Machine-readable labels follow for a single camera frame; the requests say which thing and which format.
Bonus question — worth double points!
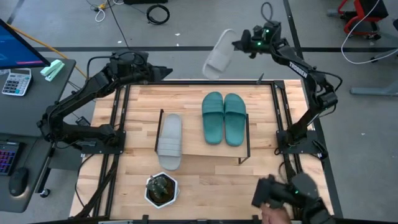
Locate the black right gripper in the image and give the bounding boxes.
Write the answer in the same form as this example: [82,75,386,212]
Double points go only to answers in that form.
[231,21,282,60]

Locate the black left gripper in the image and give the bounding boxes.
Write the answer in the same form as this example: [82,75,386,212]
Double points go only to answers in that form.
[133,58,174,83]

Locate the grey rubber slide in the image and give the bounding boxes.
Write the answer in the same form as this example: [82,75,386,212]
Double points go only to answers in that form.
[156,113,183,172]
[201,29,241,80]

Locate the green rubber slide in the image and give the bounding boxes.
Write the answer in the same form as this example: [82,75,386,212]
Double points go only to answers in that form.
[201,91,225,146]
[223,93,248,147]

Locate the black power adapter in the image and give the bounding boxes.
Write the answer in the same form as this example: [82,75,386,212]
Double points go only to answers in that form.
[75,116,91,128]

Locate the mint green stapler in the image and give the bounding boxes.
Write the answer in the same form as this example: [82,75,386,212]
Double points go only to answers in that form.
[40,59,66,83]

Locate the small green cactus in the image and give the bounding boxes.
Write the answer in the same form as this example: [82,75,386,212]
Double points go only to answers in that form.
[146,174,170,197]

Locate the white hexagonal plant pot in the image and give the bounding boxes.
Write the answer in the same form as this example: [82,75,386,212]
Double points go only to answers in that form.
[144,171,180,209]

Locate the red and black cart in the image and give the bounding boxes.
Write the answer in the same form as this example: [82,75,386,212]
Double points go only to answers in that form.
[326,0,389,40]

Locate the grey desk leg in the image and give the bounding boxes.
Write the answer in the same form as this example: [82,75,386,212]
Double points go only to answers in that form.
[349,49,398,97]

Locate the black desk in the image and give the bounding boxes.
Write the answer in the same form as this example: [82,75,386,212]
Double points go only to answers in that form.
[0,57,78,214]

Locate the grey desk calculator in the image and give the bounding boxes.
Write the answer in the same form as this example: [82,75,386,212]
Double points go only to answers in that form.
[1,68,33,97]

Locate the computer monitor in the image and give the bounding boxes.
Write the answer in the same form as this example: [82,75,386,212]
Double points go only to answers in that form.
[0,18,51,71]

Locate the person's hand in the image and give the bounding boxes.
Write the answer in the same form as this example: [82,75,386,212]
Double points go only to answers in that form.
[259,203,293,224]

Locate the backlit black keyboard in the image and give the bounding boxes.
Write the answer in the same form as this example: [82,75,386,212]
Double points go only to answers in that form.
[0,141,21,177]

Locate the black computer mouse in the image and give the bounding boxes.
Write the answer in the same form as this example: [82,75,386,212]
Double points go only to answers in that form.
[8,167,30,197]

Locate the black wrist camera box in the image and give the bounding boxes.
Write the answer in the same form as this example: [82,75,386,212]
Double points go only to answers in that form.
[253,24,274,40]

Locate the black aluminium table frame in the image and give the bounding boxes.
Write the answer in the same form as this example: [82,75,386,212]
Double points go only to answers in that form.
[93,79,312,224]

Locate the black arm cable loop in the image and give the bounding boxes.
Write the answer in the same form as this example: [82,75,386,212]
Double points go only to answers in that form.
[260,1,274,23]

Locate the coiled black cable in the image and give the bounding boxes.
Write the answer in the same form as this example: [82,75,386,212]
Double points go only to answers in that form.
[146,4,171,26]

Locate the long black floor cable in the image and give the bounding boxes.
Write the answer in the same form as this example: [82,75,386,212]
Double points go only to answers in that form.
[105,0,131,50]

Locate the wooden shelf with black frame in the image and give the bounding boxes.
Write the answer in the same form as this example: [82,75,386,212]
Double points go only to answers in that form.
[154,108,251,165]

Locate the white floor cable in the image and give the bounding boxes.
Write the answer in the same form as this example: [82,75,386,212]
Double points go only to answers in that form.
[94,0,125,23]

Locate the long white cable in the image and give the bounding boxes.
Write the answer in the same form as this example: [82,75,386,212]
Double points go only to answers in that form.
[341,0,398,65]

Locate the yellow floor cable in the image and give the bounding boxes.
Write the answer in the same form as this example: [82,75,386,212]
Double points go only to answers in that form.
[6,22,88,79]

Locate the black cable bundle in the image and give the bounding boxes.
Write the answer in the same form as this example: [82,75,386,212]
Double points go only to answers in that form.
[73,152,121,218]

